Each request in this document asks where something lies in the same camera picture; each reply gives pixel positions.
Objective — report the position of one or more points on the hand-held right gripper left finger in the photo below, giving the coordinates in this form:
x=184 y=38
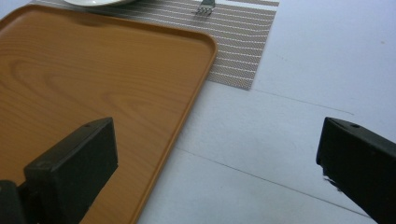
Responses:
x=74 y=168

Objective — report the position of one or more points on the striped woven placemat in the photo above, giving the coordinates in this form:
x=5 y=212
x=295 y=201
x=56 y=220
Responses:
x=239 y=46

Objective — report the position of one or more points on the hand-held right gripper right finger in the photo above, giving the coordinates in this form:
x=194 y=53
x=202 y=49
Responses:
x=364 y=165

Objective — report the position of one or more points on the wood-grain serving tray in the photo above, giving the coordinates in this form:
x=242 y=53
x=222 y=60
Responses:
x=93 y=81

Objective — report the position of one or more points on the metal fork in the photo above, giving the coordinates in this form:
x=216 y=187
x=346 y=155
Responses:
x=205 y=8

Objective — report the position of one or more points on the white plate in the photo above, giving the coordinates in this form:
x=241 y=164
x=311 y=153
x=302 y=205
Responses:
x=96 y=2

